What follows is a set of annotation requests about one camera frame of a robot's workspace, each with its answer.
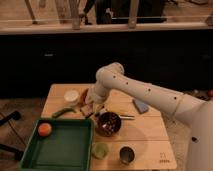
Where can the green cucumber toy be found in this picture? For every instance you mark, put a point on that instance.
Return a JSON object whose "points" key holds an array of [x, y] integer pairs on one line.
{"points": [[62, 111]]}

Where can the black stand leg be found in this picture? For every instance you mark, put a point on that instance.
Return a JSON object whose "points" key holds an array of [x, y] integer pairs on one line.
{"points": [[14, 115]]}

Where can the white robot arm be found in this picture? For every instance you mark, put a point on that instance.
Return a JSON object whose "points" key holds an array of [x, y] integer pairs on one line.
{"points": [[195, 113]]}

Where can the metal cup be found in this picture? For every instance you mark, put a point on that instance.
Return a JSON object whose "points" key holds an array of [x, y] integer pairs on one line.
{"points": [[126, 155]]}

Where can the black metal utensil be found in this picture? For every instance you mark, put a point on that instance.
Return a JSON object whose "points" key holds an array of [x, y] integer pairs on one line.
{"points": [[125, 117]]}

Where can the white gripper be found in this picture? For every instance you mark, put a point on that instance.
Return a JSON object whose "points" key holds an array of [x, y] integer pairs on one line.
{"points": [[89, 101]]}

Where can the light green cup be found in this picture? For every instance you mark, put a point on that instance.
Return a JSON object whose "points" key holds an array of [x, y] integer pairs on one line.
{"points": [[100, 150]]}

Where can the orange fruit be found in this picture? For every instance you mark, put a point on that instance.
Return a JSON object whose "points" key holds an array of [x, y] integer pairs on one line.
{"points": [[44, 129]]}

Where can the green plastic tray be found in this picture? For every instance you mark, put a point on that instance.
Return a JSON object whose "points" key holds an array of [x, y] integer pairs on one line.
{"points": [[67, 148]]}

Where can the orange carrot toy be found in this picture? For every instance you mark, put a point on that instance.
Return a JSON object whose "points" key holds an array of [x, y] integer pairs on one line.
{"points": [[83, 97]]}

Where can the dark round bowl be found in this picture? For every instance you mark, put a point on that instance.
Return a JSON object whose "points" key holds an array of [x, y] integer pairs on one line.
{"points": [[108, 124]]}

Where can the wooden folding table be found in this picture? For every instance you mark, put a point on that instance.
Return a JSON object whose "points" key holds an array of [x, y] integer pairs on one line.
{"points": [[145, 134]]}

